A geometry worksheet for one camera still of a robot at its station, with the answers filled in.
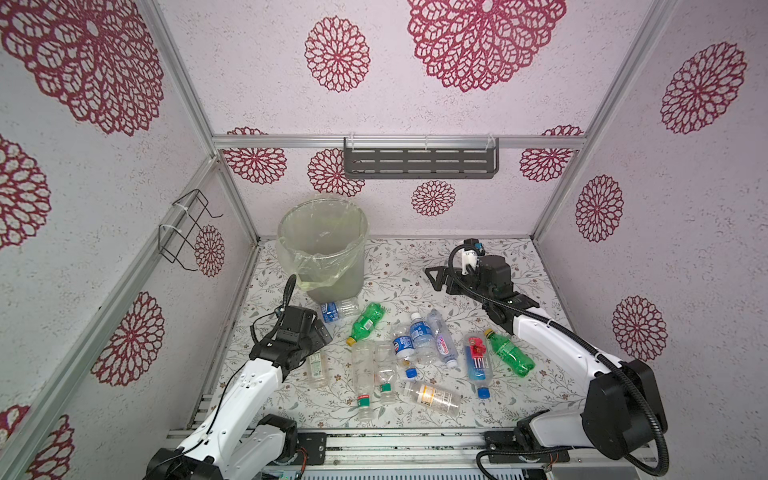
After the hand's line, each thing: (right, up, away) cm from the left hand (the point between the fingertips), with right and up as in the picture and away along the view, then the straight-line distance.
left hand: (314, 340), depth 84 cm
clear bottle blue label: (+4, +7, +10) cm, 13 cm away
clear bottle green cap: (+20, -8, +3) cm, 22 cm away
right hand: (+34, +21, -2) cm, 40 cm away
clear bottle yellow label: (+33, -14, -7) cm, 37 cm away
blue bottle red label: (+45, -6, -3) cm, 46 cm away
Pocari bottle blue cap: (+25, -3, +1) cm, 26 cm away
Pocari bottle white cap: (+31, -1, +4) cm, 31 cm away
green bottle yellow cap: (+14, +4, +6) cm, 16 cm away
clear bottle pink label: (+38, 0, +5) cm, 38 cm away
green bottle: (+56, -4, 0) cm, 56 cm away
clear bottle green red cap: (+13, -10, +3) cm, 17 cm away
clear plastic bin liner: (-2, +30, +19) cm, 36 cm away
